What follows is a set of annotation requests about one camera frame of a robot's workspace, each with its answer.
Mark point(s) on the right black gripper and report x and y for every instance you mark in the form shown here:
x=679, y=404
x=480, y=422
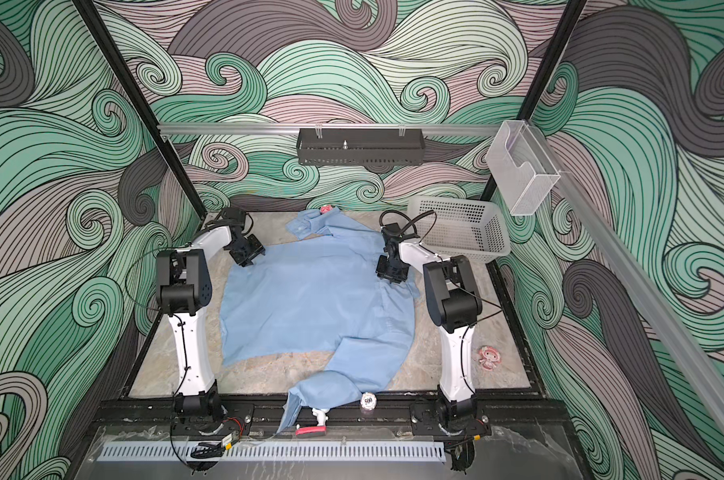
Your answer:
x=381, y=272

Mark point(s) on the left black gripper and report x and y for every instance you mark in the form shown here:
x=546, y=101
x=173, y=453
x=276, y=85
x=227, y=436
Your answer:
x=257, y=248

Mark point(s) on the light blue long sleeve shirt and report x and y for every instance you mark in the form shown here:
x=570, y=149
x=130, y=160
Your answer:
x=321, y=292

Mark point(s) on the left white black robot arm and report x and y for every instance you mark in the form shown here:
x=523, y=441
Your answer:
x=184, y=291

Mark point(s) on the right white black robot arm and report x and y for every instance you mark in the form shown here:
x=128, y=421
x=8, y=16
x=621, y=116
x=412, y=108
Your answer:
x=454, y=305

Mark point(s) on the white perforated plastic basket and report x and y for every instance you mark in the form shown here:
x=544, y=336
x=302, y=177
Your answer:
x=472, y=228

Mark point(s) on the small round white figurine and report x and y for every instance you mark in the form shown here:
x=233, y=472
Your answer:
x=368, y=403

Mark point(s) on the white rabbit figurine pink base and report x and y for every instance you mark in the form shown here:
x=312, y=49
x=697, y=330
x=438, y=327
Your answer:
x=317, y=430

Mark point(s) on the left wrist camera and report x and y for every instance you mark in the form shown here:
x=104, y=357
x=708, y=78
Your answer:
x=234, y=217

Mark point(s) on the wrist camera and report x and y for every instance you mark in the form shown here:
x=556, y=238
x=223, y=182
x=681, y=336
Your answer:
x=234, y=217
x=392, y=235

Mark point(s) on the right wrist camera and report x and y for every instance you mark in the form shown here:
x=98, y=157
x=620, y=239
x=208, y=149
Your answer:
x=392, y=235

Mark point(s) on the aluminium rail back wall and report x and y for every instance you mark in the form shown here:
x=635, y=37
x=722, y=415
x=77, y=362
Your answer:
x=254, y=128

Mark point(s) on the aluminium rail wall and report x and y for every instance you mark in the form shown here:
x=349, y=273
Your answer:
x=254, y=128
x=583, y=185

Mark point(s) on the clear plastic wall bin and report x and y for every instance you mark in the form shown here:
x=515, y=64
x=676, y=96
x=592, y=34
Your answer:
x=523, y=165

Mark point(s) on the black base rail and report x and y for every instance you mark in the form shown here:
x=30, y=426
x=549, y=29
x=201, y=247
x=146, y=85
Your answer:
x=409, y=413

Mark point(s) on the white slotted cable duct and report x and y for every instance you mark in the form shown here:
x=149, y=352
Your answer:
x=306, y=451

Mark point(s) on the aluminium rail right wall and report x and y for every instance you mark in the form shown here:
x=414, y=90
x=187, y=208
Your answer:
x=583, y=185

